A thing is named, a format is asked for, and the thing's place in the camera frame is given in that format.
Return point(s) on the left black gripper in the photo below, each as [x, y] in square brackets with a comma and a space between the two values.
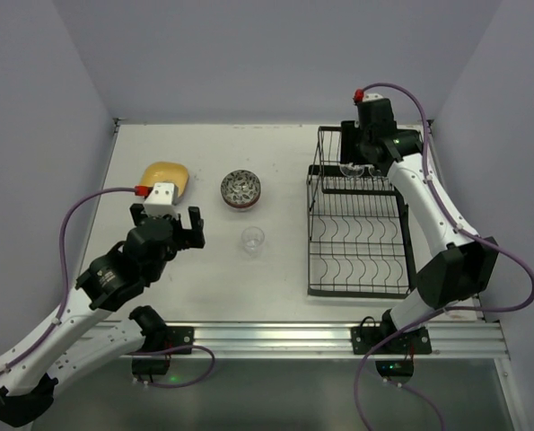
[177, 224]

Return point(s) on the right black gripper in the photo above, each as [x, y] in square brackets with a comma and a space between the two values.
[349, 143]

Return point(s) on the clear glass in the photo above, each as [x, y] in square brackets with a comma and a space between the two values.
[374, 171]
[252, 240]
[351, 170]

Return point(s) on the yellow plate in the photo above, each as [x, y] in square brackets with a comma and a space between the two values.
[167, 172]

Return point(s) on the green leaf bowl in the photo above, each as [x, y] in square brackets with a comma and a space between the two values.
[240, 186]

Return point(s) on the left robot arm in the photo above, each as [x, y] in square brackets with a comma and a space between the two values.
[52, 356]

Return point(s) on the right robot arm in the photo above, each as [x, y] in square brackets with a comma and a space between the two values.
[459, 267]

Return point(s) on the left black controller box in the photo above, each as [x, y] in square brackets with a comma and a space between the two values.
[147, 369]

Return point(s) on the black controller box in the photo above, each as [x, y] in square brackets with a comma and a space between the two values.
[147, 369]
[395, 368]

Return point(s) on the right black controller box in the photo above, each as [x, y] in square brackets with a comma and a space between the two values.
[395, 368]

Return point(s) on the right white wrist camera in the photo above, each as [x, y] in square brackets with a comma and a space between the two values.
[361, 96]

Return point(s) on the black wire dish rack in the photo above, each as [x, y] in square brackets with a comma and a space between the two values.
[359, 239]

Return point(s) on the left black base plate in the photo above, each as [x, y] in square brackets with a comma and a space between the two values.
[175, 336]

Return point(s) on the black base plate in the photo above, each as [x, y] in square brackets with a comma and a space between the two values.
[175, 336]
[369, 333]

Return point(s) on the aluminium mounting rail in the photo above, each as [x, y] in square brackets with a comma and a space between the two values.
[339, 340]

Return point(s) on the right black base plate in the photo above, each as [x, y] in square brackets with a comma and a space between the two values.
[369, 333]

